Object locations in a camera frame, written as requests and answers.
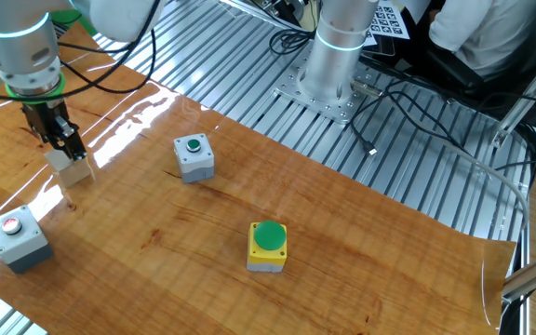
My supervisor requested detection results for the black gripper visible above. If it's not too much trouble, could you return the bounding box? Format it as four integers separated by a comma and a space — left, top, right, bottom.
20, 99, 88, 162

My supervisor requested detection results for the small wooden block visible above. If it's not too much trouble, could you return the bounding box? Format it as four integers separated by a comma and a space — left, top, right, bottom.
44, 147, 95, 190

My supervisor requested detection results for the grey box red button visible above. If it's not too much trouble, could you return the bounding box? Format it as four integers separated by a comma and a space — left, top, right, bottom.
0, 204, 55, 275

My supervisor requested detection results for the green plastic object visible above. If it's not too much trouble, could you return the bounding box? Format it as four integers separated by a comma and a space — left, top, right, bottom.
51, 8, 98, 37

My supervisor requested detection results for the grey box small green button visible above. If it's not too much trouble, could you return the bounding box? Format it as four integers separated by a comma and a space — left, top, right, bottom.
172, 133, 216, 184

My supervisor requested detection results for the yellow box green mushroom button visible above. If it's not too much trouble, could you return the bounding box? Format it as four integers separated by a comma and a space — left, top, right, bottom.
246, 220, 288, 274

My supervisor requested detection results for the black background equipment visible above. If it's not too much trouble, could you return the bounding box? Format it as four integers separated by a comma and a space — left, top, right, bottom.
242, 0, 325, 29

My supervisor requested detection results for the wood grain table mat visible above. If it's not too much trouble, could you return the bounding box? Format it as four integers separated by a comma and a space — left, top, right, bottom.
0, 20, 516, 335

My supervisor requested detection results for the fiducial marker sheet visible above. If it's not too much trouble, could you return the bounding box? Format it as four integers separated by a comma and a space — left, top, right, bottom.
368, 0, 411, 41

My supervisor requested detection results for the black office chair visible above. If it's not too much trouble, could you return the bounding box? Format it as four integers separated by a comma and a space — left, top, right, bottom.
391, 27, 536, 134

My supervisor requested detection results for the person in white shirt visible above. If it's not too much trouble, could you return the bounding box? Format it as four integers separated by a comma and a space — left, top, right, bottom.
428, 0, 536, 78

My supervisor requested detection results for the aluminium extrusion profile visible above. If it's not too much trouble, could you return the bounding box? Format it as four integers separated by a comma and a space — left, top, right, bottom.
500, 241, 536, 303
489, 35, 536, 149

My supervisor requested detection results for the green flange ring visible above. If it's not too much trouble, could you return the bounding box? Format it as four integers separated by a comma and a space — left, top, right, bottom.
5, 72, 67, 106

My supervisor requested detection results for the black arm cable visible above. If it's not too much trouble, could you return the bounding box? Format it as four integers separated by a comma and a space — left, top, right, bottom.
0, 0, 163, 101

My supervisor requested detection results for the coiled black cable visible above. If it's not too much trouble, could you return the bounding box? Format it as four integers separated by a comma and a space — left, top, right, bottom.
267, 27, 318, 58

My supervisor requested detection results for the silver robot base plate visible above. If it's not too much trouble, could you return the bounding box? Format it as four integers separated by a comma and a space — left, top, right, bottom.
273, 54, 385, 126

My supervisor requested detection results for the silver cable connector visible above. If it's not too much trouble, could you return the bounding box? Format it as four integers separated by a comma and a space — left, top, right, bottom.
350, 78, 384, 99

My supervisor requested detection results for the black USB cable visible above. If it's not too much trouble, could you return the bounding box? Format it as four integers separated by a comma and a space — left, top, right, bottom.
347, 87, 407, 157

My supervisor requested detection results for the grey hose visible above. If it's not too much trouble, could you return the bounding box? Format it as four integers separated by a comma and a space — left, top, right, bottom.
428, 137, 531, 234

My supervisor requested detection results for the thick black cable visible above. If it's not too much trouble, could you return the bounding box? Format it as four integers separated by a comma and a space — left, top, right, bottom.
493, 120, 536, 187

